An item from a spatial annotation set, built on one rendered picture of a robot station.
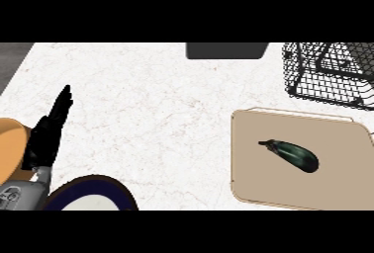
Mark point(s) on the dark grey appliance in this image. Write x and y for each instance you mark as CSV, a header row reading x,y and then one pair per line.
x,y
227,50

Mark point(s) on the beige tray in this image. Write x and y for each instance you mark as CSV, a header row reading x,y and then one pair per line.
x,y
273,178

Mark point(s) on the navy rimmed white plate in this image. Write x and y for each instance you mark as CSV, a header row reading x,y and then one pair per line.
x,y
92,197

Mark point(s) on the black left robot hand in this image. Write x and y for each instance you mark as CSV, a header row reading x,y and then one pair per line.
x,y
45,138

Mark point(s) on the dark green eggplant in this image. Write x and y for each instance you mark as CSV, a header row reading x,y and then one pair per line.
x,y
295,154

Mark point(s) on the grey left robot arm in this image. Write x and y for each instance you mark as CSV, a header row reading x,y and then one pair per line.
x,y
27,194

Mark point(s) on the orange bowl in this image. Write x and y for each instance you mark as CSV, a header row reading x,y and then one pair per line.
x,y
10,148

